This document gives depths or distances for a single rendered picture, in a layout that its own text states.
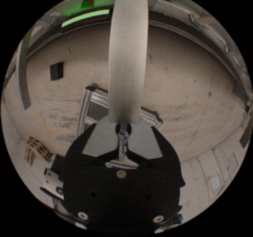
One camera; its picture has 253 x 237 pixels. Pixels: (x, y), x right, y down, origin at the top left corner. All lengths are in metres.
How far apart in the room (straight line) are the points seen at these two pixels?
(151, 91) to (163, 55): 0.44
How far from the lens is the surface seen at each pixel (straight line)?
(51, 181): 0.36
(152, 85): 1.00
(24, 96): 0.25
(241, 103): 2.55
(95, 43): 1.01
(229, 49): 0.53
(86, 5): 0.31
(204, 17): 0.32
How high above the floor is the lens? 0.93
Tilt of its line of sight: 60 degrees down
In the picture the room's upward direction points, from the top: 180 degrees clockwise
